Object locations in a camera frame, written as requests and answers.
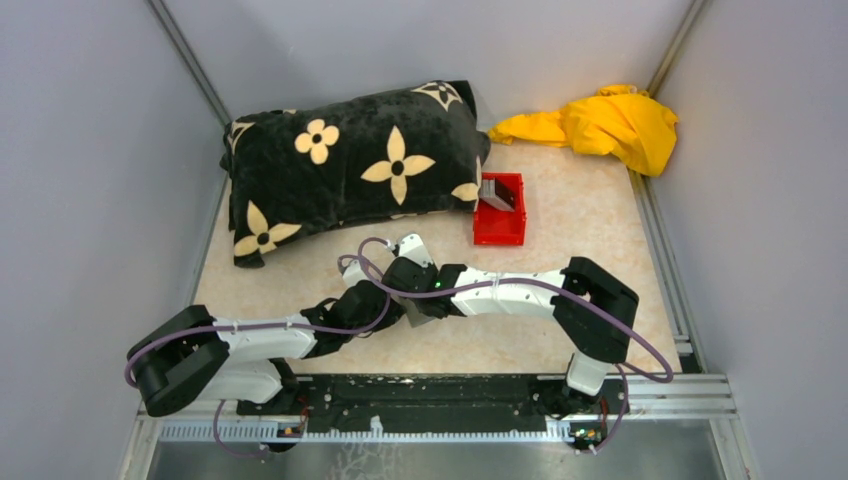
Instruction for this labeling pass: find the grey leather card holder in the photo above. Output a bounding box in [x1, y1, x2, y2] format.
[397, 298, 435, 328]

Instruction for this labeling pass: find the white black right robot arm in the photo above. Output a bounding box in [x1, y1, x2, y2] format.
[381, 257, 639, 412]

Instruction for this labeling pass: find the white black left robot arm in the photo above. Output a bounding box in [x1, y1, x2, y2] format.
[124, 281, 406, 417]

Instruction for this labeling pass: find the stack of credit cards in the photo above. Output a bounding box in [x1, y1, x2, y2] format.
[479, 178, 516, 212]

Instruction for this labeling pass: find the red plastic bin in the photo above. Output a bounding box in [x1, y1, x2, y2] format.
[473, 172, 527, 247]

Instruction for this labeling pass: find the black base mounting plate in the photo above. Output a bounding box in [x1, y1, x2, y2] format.
[236, 374, 629, 434]

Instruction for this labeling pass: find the black floral pillow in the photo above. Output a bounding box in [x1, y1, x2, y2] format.
[220, 80, 491, 269]

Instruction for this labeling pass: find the yellow cloth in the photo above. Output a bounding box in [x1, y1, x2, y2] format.
[488, 84, 679, 177]

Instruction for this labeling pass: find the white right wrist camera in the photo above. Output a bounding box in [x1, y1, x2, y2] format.
[393, 233, 434, 267]

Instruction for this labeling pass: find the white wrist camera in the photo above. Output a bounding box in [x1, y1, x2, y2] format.
[338, 256, 370, 288]
[393, 233, 434, 267]

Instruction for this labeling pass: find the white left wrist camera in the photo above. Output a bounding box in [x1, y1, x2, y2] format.
[338, 256, 370, 288]

